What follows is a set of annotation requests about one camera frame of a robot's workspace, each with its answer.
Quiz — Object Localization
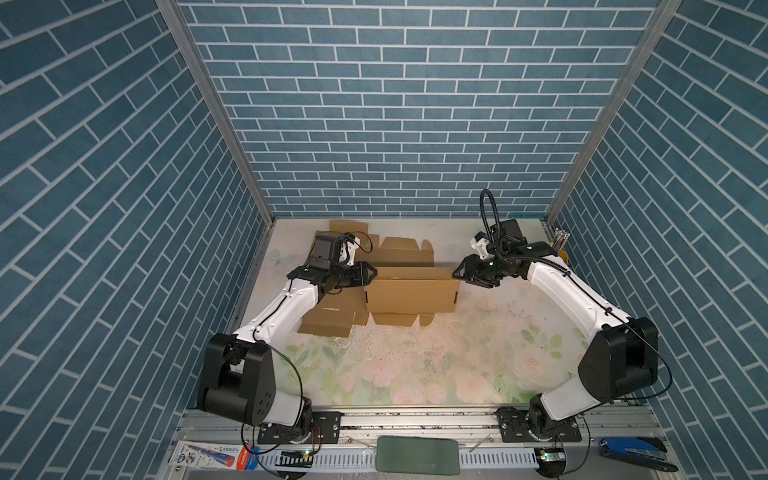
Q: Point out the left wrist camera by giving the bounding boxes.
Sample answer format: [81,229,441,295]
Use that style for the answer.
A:
[307,232,360,270]

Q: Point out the blue black pliers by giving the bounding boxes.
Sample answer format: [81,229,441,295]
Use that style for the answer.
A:
[599,437,678,473]

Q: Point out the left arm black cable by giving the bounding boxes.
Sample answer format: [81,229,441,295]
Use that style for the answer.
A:
[239,341,307,457]

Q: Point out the aluminium front rail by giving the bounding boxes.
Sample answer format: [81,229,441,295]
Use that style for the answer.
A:
[159,403,683,479]

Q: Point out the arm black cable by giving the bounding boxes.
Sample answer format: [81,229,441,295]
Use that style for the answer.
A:
[239,341,307,457]
[478,188,504,253]

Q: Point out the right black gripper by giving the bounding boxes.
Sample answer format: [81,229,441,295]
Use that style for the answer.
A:
[451,252,508,288]

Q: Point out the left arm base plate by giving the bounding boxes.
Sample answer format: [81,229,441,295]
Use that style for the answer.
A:
[257,411,343,445]

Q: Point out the white printed package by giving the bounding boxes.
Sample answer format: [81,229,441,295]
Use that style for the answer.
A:
[169,441,259,471]

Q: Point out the brown cardboard box sheet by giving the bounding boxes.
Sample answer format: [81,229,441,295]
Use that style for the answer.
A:
[364,267,460,314]

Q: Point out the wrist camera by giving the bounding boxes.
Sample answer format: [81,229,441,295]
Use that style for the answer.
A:
[307,232,360,270]
[470,220,527,260]

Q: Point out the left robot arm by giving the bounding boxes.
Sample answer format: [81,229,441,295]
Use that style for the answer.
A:
[197,261,378,443]

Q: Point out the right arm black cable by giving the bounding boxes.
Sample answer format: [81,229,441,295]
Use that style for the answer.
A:
[478,188,504,253]

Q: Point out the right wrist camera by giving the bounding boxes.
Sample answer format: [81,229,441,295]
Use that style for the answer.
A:
[470,220,527,260]

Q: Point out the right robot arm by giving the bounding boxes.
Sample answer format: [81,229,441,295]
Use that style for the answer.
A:
[453,254,660,441]

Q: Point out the green rectangular pad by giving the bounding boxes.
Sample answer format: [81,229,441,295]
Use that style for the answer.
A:
[375,436,460,476]

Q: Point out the yellow pencil cup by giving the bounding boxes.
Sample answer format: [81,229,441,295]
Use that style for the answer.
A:
[557,248,570,264]

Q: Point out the coloured pencils bundle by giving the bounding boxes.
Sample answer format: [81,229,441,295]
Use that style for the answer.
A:
[551,228,571,253]

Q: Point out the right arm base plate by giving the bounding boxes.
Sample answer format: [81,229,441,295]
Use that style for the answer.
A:
[495,407,582,443]

